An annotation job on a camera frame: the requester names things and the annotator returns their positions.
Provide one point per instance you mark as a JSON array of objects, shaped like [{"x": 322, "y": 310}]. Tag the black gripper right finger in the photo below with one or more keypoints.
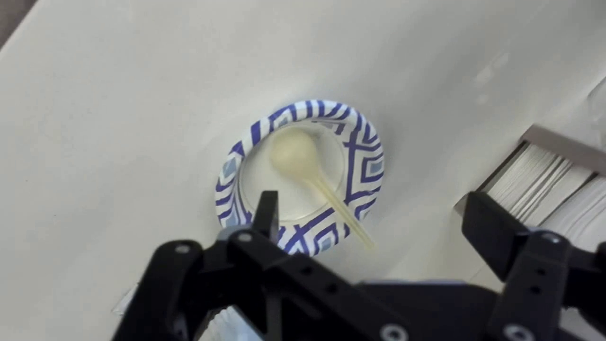
[{"x": 541, "y": 274}]

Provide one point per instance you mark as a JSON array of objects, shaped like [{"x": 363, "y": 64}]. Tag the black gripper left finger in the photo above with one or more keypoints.
[{"x": 280, "y": 297}]

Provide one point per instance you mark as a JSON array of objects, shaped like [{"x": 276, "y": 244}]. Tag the cream plastic spoon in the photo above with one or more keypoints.
[{"x": 295, "y": 157}]

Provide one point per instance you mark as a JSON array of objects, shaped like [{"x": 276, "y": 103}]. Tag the blue patterned paper plate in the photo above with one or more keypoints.
[{"x": 352, "y": 162}]

